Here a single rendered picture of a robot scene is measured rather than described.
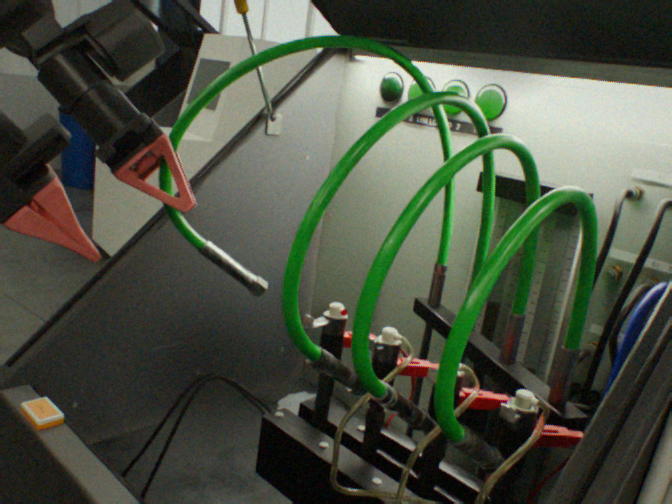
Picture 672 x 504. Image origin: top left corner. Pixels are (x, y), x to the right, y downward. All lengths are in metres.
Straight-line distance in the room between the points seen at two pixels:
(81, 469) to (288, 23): 5.75
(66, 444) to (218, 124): 2.91
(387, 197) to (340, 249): 0.14
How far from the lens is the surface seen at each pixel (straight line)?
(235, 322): 1.06
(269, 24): 6.46
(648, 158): 0.83
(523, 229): 0.48
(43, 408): 0.84
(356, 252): 1.08
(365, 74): 1.07
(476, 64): 0.91
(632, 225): 0.84
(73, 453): 0.78
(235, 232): 1.00
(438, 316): 0.85
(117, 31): 0.74
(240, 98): 3.61
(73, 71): 0.72
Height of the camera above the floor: 1.37
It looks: 15 degrees down
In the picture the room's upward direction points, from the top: 8 degrees clockwise
